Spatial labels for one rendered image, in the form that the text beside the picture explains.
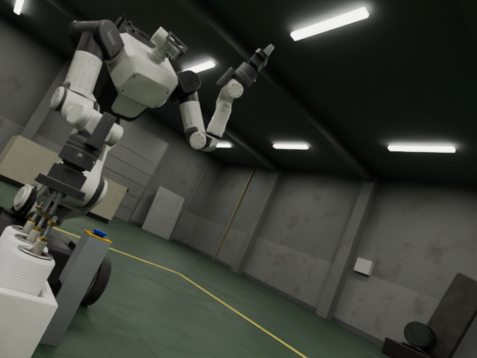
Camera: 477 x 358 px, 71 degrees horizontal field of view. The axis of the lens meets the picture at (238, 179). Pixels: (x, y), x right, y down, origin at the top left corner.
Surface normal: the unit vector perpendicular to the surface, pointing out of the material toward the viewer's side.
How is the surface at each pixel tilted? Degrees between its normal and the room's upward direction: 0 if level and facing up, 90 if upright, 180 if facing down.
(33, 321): 90
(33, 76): 90
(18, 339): 90
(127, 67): 124
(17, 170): 90
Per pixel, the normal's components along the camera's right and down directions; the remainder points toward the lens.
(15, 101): 0.61, 0.09
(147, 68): 0.79, 0.13
